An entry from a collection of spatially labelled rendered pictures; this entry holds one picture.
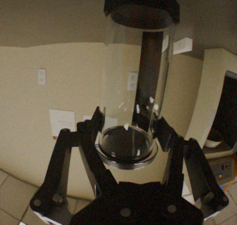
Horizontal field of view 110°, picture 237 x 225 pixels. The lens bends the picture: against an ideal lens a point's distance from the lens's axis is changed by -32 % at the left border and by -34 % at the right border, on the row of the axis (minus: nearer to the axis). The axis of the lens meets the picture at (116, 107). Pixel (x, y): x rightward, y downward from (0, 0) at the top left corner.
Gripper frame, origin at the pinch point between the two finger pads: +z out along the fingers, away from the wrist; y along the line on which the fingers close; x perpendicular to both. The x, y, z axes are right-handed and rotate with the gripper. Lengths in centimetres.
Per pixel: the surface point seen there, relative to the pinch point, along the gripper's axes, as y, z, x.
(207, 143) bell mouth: 42, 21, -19
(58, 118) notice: -44, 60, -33
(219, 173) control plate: 50, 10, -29
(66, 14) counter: -16.9, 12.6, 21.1
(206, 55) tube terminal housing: 32.0, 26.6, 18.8
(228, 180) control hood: 58, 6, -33
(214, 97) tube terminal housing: 32.1, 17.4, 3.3
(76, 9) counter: -13.1, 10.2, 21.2
